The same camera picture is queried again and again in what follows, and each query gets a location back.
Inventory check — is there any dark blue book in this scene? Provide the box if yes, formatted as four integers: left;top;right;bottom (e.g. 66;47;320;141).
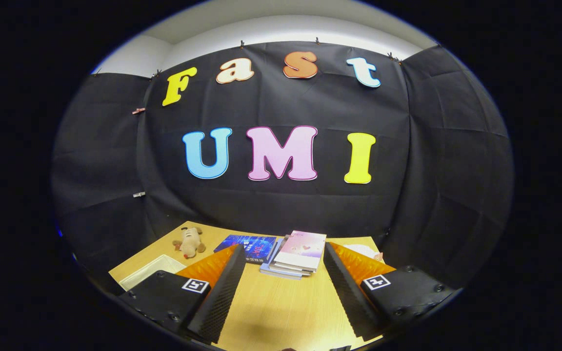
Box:
214;234;278;264

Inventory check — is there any beige fabric storage box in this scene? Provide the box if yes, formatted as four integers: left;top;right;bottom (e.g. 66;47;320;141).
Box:
119;254;187;292

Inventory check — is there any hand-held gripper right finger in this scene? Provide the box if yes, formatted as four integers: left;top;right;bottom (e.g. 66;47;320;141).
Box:
323;242;458;342

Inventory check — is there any white middle book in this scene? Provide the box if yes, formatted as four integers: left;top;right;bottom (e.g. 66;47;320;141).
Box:
267;236;313;277

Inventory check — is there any brown plush dog toy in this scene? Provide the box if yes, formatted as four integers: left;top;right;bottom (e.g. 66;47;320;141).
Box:
172;227;207;259

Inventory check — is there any light blue book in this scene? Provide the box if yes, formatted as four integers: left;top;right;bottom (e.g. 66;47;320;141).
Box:
260;238;306;280

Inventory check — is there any white plush toy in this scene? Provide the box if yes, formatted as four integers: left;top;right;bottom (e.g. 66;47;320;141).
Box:
347;244;384;263

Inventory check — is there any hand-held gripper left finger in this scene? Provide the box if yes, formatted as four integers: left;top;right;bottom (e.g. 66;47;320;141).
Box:
117;244;247;344

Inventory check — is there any pink cover book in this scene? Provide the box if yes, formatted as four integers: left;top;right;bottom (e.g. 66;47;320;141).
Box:
273;231;327;273

